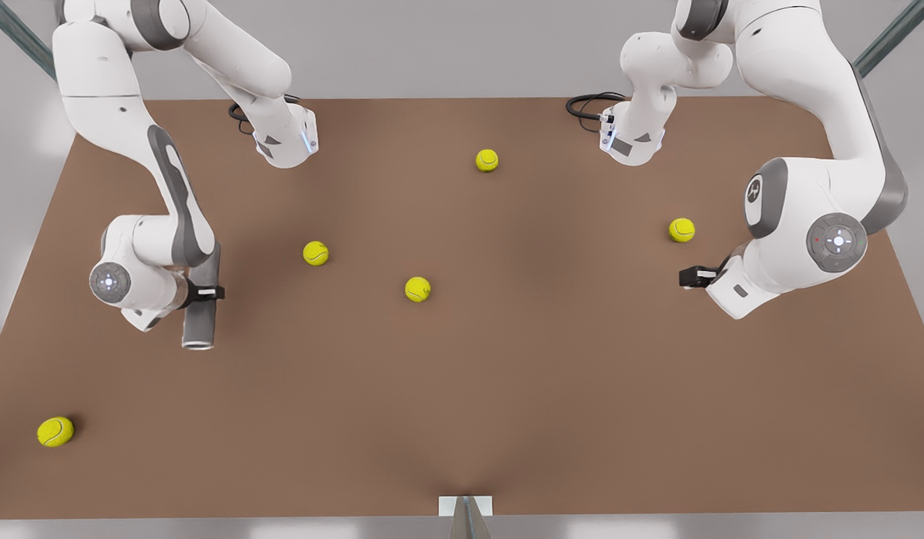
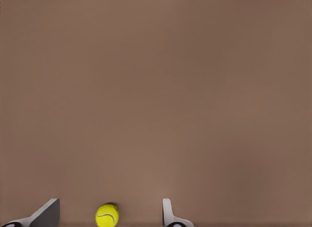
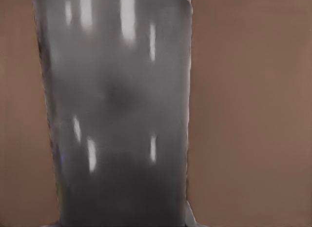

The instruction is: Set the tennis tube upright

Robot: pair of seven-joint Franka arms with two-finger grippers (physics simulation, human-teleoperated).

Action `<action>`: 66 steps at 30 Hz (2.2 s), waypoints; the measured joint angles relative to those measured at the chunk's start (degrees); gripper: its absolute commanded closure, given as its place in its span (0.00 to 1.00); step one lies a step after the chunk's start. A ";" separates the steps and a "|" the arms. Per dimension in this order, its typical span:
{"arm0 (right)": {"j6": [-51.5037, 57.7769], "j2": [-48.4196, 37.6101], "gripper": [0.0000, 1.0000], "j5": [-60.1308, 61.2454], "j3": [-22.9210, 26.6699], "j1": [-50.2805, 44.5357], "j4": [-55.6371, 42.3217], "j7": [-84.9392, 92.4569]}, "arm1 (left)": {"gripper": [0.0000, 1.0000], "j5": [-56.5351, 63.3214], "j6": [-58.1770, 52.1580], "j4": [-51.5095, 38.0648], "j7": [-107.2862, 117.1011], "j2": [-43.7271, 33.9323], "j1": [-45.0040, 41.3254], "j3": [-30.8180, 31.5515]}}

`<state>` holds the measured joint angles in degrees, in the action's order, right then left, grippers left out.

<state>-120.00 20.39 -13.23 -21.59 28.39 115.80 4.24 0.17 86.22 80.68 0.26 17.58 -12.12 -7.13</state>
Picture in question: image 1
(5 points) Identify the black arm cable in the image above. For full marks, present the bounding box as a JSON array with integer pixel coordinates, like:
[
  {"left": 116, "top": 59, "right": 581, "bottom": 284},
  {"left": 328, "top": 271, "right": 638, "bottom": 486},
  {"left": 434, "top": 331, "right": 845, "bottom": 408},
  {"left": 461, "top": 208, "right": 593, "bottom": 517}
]
[
  {"left": 228, "top": 94, "right": 303, "bottom": 136},
  {"left": 566, "top": 92, "right": 629, "bottom": 133}
]

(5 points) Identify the silver frame post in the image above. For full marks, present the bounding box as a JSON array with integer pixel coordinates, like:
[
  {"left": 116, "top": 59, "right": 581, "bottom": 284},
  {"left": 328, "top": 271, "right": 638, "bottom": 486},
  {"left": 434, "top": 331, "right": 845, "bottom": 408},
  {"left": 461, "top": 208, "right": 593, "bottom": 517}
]
[
  {"left": 0, "top": 0, "right": 58, "bottom": 80},
  {"left": 853, "top": 0, "right": 924, "bottom": 79},
  {"left": 439, "top": 495, "right": 494, "bottom": 539}
]

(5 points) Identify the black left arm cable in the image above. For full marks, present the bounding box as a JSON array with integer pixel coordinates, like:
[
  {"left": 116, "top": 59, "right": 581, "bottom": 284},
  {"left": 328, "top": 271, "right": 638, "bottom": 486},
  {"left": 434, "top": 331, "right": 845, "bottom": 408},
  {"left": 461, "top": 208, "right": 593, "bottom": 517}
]
[{"left": 566, "top": 92, "right": 629, "bottom": 133}]

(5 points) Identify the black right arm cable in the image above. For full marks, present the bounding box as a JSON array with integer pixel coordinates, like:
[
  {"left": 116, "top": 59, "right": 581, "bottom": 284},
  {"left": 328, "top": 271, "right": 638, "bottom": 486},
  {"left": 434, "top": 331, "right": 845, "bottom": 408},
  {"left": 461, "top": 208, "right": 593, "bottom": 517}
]
[{"left": 228, "top": 94, "right": 303, "bottom": 136}]

